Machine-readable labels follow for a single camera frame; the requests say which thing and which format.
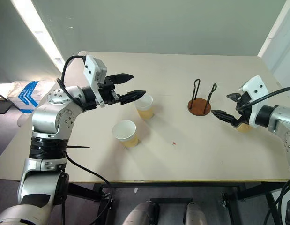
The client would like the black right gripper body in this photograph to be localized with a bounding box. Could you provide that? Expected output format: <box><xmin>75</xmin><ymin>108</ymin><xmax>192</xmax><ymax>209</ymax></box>
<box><xmin>236</xmin><ymin>91</ymin><xmax>253</xmax><ymax>125</ymax></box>

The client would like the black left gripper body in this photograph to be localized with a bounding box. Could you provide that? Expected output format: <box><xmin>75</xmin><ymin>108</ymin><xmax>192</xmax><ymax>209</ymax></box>
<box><xmin>97</xmin><ymin>75</ymin><xmax>122</xmax><ymax>105</ymax></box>

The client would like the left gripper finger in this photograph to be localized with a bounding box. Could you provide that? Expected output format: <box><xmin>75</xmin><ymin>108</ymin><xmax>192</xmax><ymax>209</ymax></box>
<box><xmin>113</xmin><ymin>73</ymin><xmax>134</xmax><ymax>85</ymax></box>
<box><xmin>118</xmin><ymin>90</ymin><xmax>146</xmax><ymax>105</ymax></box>

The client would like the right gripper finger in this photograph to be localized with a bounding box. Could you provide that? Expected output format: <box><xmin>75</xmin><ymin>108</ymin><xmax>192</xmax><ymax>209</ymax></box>
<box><xmin>226</xmin><ymin>92</ymin><xmax>242</xmax><ymax>102</ymax></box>
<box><xmin>211</xmin><ymin>109</ymin><xmax>239</xmax><ymax>128</ymax></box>

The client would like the tan paper cup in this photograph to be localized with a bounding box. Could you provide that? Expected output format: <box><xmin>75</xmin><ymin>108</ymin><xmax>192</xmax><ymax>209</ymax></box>
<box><xmin>236</xmin><ymin>122</ymin><xmax>252</xmax><ymax>134</ymax></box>
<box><xmin>133</xmin><ymin>93</ymin><xmax>155</xmax><ymax>120</ymax></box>
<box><xmin>112</xmin><ymin>120</ymin><xmax>140</xmax><ymax>149</ymax></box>

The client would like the white cardboard box, blue print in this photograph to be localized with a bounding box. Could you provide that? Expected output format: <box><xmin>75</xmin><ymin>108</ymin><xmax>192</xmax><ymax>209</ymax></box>
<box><xmin>7</xmin><ymin>80</ymin><xmax>54</xmax><ymax>114</ymax></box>

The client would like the grey rounded robot leg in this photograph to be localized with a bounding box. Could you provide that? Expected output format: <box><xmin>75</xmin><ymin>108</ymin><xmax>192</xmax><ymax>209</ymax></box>
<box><xmin>185</xmin><ymin>202</ymin><xmax>208</xmax><ymax>225</ymax></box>
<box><xmin>122</xmin><ymin>202</ymin><xmax>157</xmax><ymax>225</ymax></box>

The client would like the dark flat object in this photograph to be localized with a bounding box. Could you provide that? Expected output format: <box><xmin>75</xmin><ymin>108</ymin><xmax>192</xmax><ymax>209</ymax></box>
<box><xmin>0</xmin><ymin>97</ymin><xmax>13</xmax><ymax>116</ymax></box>

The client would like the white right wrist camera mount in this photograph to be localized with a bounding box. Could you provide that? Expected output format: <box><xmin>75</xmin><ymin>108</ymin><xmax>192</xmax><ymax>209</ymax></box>
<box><xmin>238</xmin><ymin>75</ymin><xmax>269</xmax><ymax>128</ymax></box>

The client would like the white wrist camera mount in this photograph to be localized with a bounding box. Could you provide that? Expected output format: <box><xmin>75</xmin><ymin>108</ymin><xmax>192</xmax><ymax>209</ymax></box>
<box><xmin>238</xmin><ymin>75</ymin><xmax>269</xmax><ymax>128</ymax></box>
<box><xmin>83</xmin><ymin>55</ymin><xmax>108</xmax><ymax>108</ymax></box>

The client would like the brown round cup holder stand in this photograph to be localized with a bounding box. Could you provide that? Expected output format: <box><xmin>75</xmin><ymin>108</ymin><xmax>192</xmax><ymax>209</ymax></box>
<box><xmin>187</xmin><ymin>79</ymin><xmax>217</xmax><ymax>116</ymax></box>

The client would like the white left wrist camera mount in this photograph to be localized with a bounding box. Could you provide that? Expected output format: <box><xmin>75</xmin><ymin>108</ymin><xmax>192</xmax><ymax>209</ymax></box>
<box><xmin>83</xmin><ymin>55</ymin><xmax>108</xmax><ymax>108</ymax></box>

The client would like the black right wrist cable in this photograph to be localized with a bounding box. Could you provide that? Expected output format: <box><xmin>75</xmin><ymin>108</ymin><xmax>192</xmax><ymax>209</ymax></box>
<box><xmin>236</xmin><ymin>86</ymin><xmax>290</xmax><ymax>111</ymax></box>

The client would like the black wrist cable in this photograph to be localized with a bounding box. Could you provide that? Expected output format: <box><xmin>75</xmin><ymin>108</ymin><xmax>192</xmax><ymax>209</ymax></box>
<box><xmin>236</xmin><ymin>86</ymin><xmax>290</xmax><ymax>111</ymax></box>
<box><xmin>57</xmin><ymin>55</ymin><xmax>87</xmax><ymax>111</ymax></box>

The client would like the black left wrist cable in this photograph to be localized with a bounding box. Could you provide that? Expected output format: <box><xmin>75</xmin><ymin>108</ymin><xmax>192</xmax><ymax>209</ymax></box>
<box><xmin>57</xmin><ymin>55</ymin><xmax>87</xmax><ymax>111</ymax></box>

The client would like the black metal table frame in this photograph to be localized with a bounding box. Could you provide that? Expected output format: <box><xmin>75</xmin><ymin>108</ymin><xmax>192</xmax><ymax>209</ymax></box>
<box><xmin>67</xmin><ymin>180</ymin><xmax>288</xmax><ymax>225</ymax></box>

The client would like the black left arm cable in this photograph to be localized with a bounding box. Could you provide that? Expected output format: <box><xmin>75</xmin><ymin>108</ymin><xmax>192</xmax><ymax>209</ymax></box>
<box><xmin>61</xmin><ymin>152</ymin><xmax>112</xmax><ymax>225</ymax></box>

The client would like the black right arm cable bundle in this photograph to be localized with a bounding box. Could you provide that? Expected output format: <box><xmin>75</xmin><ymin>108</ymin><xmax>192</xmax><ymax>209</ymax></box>
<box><xmin>263</xmin><ymin>179</ymin><xmax>290</xmax><ymax>225</ymax></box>

